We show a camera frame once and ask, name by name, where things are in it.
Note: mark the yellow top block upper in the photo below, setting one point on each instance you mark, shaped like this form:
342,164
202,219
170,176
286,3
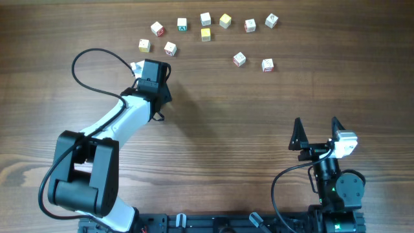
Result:
225,21

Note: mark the block with number eight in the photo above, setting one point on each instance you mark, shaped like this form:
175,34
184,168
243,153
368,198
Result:
239,59

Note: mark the yellow block lower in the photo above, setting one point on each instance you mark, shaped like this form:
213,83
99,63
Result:
205,34

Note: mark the block red W side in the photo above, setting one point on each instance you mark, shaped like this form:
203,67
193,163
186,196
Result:
170,48

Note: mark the block with red M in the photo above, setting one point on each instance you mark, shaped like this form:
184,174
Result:
157,29

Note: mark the white block top row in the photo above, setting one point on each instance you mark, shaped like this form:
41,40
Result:
205,19

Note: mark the yellow side block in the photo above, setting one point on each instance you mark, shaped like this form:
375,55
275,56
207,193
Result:
144,45

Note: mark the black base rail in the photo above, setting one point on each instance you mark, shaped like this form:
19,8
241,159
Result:
226,223

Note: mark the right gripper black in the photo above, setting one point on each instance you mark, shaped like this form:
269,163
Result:
299,142

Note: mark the block with red I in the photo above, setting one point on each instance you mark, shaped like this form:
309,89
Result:
267,65

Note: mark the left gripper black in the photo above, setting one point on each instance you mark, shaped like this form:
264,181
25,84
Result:
166,95

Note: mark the block red side top row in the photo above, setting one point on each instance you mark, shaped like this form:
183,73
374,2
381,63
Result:
250,25

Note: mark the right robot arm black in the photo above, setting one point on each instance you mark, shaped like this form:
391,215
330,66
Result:
340,191

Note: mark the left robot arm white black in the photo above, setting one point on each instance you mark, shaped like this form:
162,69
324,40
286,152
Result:
84,177

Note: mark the white block far right top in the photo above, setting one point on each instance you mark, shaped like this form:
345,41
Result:
271,20

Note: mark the block with green A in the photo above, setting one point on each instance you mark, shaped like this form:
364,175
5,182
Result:
182,24

